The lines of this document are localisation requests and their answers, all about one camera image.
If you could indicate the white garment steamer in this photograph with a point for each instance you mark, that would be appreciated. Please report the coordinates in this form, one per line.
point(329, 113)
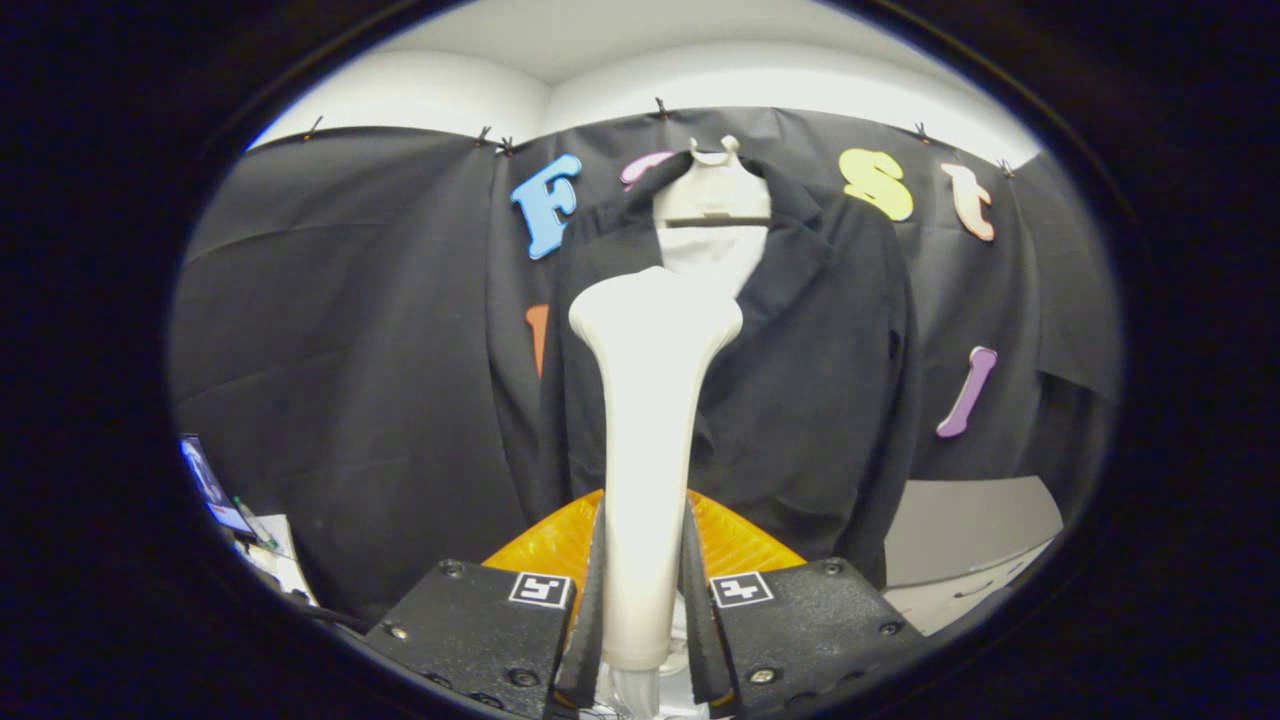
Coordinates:
point(650, 450)

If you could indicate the black backdrop cloth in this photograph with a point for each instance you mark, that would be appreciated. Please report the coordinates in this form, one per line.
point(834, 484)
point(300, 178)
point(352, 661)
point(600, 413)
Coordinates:
point(350, 350)

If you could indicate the cream plastic hanger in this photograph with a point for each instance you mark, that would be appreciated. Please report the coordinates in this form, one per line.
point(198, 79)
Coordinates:
point(712, 190)

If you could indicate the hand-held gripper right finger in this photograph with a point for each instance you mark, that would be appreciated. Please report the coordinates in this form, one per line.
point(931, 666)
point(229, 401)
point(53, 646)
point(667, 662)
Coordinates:
point(700, 640)

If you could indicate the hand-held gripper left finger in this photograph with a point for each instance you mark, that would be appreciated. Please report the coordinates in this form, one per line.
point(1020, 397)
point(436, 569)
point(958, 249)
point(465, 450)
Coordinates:
point(590, 640)

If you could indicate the black blazer jacket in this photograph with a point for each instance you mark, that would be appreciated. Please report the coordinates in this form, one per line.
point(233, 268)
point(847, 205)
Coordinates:
point(810, 380)

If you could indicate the row of black clips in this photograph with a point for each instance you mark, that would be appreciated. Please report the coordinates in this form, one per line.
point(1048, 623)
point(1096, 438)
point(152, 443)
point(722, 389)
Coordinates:
point(660, 105)

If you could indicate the grey cabinet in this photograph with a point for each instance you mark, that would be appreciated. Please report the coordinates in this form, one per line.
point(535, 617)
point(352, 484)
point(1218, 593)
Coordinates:
point(970, 530)

